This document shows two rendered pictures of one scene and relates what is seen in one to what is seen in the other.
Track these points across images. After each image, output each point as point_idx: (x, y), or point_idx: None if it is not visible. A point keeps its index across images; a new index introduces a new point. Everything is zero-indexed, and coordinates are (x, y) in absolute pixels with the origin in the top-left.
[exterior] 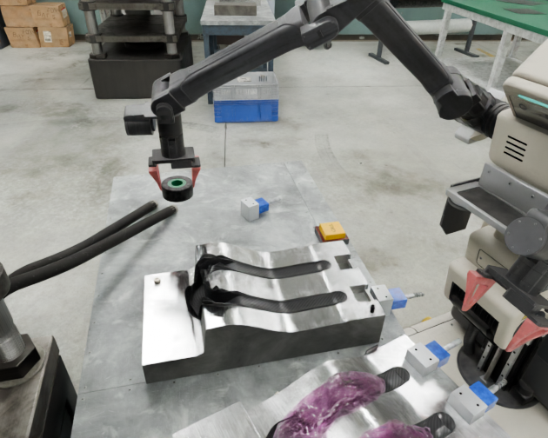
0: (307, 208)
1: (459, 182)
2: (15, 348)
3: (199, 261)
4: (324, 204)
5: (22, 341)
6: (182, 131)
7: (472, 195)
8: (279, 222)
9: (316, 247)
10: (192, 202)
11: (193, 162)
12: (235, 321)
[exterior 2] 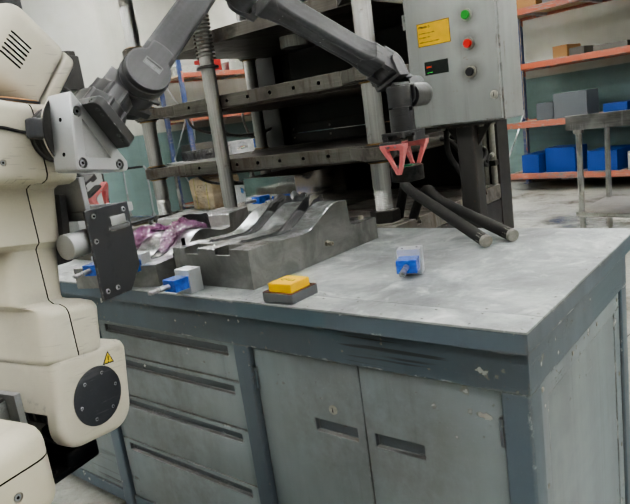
0: (365, 300)
1: (115, 203)
2: (375, 203)
3: (320, 194)
4: (350, 310)
5: (380, 206)
6: (390, 106)
7: (98, 207)
8: (371, 282)
9: (266, 241)
10: (494, 253)
11: (387, 142)
12: (261, 205)
